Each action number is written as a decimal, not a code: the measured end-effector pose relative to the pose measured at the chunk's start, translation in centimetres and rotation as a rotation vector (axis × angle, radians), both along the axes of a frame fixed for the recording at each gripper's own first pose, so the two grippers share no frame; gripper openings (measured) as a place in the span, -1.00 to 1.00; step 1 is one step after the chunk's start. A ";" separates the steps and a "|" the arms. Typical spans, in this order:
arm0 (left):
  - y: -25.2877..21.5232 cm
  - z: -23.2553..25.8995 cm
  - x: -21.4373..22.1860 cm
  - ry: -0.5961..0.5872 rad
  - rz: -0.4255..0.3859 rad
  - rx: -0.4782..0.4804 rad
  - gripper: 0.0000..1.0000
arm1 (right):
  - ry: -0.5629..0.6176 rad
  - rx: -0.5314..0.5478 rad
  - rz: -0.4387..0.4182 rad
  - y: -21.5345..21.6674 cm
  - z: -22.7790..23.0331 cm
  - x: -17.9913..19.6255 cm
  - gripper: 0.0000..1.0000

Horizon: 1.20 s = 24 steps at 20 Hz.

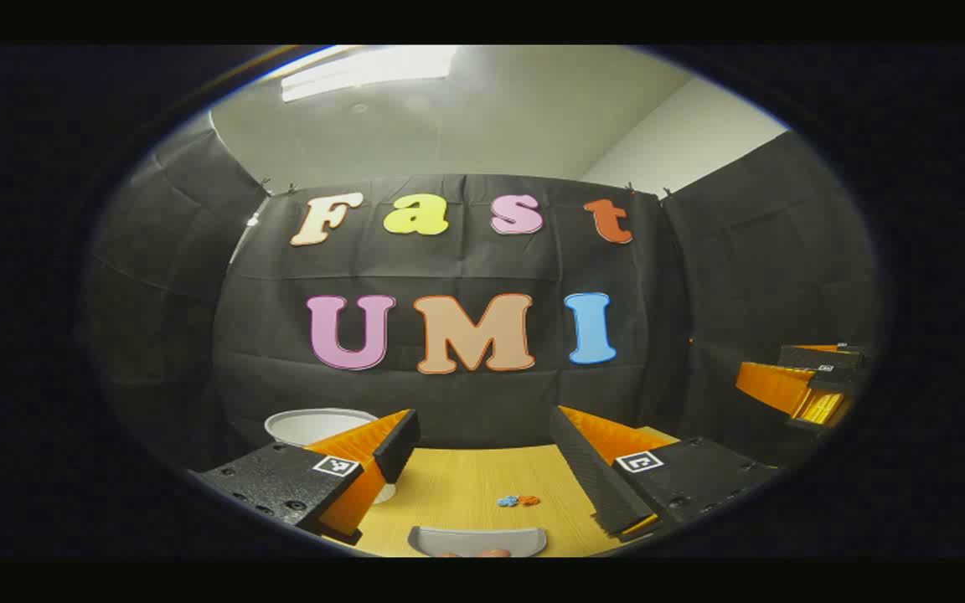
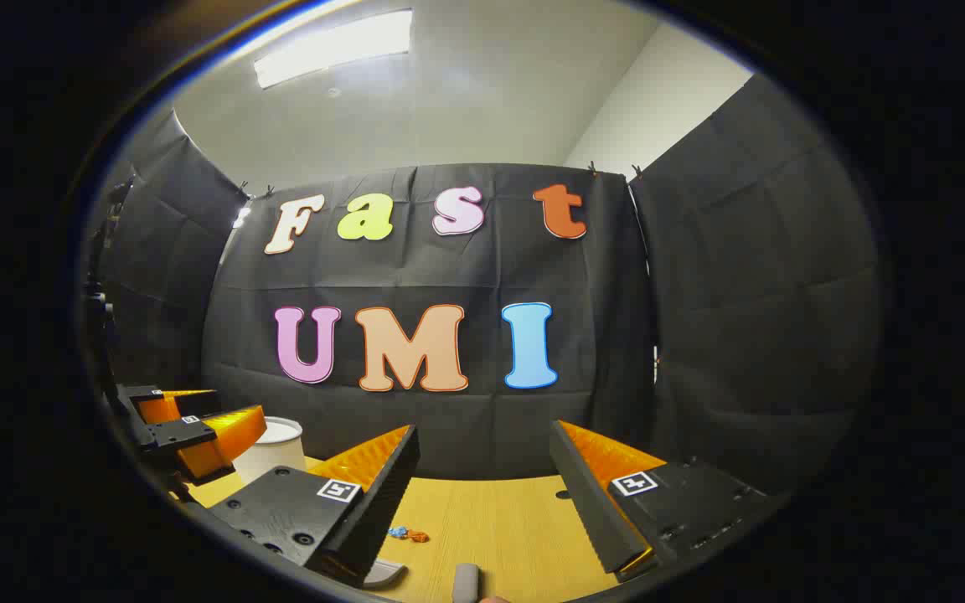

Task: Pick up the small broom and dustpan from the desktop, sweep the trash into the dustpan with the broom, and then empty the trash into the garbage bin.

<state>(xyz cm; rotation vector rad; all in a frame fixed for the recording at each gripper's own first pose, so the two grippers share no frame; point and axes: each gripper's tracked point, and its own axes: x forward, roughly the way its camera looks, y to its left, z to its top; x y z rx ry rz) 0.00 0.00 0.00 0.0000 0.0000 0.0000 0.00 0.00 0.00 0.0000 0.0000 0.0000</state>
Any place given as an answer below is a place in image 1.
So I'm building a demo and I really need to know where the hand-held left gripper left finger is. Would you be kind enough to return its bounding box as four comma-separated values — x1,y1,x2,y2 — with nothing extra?
189,409,421,547

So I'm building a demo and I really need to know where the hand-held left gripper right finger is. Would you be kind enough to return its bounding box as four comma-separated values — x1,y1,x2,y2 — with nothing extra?
550,405,785,541

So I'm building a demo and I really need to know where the white ribbed garbage bin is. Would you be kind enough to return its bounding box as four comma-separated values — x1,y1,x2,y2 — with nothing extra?
265,408,400,504

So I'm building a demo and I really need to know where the grey plastic dustpan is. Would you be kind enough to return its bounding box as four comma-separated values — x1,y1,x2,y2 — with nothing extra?
408,526,549,558

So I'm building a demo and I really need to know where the ceiling light panel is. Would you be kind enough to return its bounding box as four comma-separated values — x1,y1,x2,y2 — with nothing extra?
281,46,458,103

